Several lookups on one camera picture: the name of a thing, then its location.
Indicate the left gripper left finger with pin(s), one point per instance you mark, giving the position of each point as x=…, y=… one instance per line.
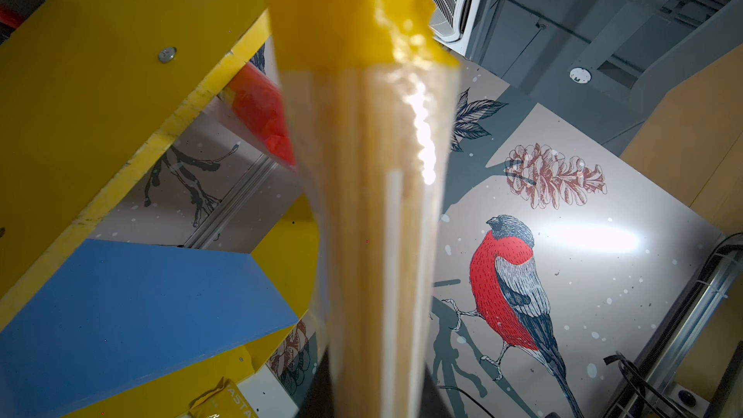
x=319, y=400

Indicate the yellow Pastatime spaghetti bag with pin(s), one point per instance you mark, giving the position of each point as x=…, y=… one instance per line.
x=223, y=401
x=370, y=97

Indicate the red spaghetti bag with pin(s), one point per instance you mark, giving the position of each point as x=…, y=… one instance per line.
x=257, y=103

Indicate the yellow shelf pink blue boards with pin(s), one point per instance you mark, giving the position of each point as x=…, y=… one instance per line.
x=142, y=259

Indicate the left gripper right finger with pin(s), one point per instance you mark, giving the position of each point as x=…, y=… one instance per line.
x=432, y=404

